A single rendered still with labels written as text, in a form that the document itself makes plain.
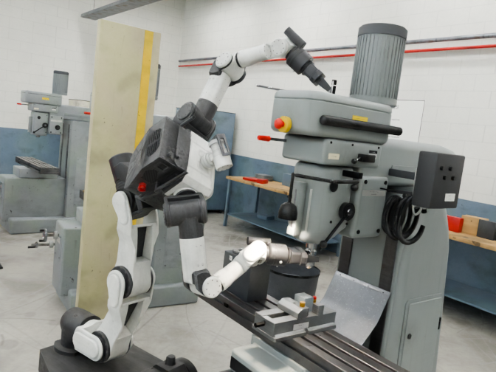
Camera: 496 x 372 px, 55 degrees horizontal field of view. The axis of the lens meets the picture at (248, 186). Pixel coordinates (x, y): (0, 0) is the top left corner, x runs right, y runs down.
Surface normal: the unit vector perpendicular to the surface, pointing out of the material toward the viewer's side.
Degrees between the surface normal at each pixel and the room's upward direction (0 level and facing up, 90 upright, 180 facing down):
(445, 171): 90
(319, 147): 90
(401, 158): 90
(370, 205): 90
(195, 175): 58
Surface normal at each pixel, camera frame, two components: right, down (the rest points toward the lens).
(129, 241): -0.65, 0.42
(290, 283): -0.14, 0.17
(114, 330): -0.59, 0.03
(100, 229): 0.60, 0.17
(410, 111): -0.79, -0.02
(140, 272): 0.81, 0.00
